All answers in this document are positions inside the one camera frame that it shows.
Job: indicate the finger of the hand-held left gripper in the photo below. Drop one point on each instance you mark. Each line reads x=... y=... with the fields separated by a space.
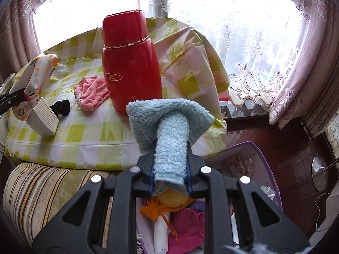
x=13 y=96

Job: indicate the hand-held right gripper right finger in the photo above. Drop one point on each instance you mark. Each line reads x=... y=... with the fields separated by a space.
x=189 y=182

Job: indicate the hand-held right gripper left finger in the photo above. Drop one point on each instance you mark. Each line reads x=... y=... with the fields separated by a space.
x=151 y=185

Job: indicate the white orange print cloth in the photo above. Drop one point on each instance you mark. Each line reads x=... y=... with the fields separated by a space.
x=39 y=71

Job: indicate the magenta knitted cloth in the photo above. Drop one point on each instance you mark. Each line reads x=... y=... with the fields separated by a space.
x=188 y=225

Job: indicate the white tube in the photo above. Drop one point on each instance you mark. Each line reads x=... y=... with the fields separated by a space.
x=160 y=235

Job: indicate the light blue towel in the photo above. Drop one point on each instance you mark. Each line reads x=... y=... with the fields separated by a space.
x=172 y=127

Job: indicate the purple cardboard box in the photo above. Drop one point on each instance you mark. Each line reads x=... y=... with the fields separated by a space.
x=249 y=148

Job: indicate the orange cloth pouch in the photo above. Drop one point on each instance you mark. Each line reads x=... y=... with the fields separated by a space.
x=152 y=210

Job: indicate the white ribbed appliance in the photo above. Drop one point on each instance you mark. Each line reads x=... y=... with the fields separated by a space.
x=43 y=121

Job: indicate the small black object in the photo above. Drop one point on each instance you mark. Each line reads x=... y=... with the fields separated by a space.
x=62 y=107

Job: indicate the beige lace cloth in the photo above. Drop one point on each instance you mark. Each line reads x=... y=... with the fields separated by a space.
x=238 y=165

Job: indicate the yellow checked plastic tablecloth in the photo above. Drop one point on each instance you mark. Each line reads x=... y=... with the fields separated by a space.
x=87 y=143

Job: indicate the coral pink towel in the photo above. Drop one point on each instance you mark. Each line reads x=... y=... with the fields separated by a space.
x=92 y=95

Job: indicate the striped plush cushion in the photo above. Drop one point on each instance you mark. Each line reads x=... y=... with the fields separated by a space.
x=39 y=195

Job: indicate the red thermos flask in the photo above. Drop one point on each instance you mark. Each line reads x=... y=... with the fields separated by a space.
x=129 y=66

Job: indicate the chrome lamp base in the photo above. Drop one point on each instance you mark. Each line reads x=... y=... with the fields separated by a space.
x=319 y=174

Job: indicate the white lace curtain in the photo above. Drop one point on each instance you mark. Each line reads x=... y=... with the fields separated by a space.
x=251 y=58

